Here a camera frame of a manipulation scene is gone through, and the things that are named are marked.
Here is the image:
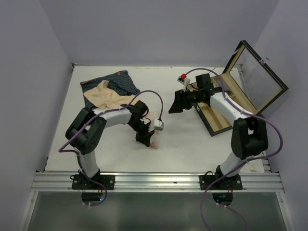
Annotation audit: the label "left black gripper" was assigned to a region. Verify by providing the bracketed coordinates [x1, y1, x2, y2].
[129, 119, 155, 146]

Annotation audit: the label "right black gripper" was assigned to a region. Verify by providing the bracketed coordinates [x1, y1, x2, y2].
[168, 88, 202, 113]

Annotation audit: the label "white pink-trimmed underwear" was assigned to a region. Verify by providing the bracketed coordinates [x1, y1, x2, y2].
[145, 111, 161, 149]

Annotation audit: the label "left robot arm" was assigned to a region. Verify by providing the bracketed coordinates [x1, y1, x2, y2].
[65, 101, 163, 189]

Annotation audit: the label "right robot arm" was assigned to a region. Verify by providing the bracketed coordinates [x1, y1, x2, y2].
[168, 74, 268, 189]

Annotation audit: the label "beige underwear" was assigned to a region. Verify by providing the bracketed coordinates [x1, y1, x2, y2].
[83, 80, 134, 109]

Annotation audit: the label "blue striped boxer shorts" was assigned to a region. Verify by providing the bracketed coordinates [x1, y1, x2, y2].
[80, 70, 141, 109]

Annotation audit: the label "black wooden compartment box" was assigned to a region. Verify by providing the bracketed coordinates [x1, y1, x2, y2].
[184, 40, 289, 137]

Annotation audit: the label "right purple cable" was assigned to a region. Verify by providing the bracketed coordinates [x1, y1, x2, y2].
[184, 67, 283, 231]

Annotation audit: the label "purple cable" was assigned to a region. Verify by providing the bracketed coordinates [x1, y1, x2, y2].
[58, 90, 165, 206]
[184, 67, 283, 231]

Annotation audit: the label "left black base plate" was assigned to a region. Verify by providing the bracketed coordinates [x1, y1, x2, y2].
[70, 174, 115, 190]

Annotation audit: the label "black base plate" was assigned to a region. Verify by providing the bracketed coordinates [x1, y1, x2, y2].
[199, 174, 243, 190]
[70, 174, 115, 190]

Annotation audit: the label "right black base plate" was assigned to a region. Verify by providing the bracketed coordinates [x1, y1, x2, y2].
[199, 174, 243, 190]

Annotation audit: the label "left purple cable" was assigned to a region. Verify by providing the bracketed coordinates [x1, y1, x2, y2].
[58, 90, 165, 206]

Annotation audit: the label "aluminium mounting rail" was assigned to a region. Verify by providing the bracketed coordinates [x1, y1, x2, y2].
[31, 171, 284, 193]

